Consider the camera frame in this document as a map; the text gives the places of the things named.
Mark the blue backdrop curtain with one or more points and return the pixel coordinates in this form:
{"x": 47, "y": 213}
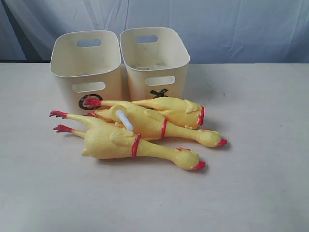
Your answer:
{"x": 214, "y": 31}

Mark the cream bin marked circle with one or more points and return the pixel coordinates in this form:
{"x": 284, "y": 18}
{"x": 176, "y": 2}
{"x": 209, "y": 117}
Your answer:
{"x": 87, "y": 65}

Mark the chicken head with white squeaker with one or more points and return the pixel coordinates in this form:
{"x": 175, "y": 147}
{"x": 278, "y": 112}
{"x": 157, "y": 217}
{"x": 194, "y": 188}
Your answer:
{"x": 117, "y": 114}

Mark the headless yellow rubber chicken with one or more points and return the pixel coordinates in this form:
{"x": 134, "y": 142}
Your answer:
{"x": 180, "y": 112}

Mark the cream bin marked cross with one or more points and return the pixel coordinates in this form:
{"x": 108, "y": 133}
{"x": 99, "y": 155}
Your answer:
{"x": 156, "y": 62}

